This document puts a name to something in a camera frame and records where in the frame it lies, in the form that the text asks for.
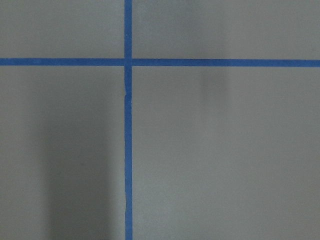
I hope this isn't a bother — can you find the vertical blue tape strip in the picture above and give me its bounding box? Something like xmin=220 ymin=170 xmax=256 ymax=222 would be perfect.
xmin=124 ymin=0 xmax=133 ymax=240

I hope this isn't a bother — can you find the horizontal blue tape strip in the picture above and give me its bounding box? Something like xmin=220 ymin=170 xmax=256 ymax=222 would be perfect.
xmin=0 ymin=58 xmax=320 ymax=68

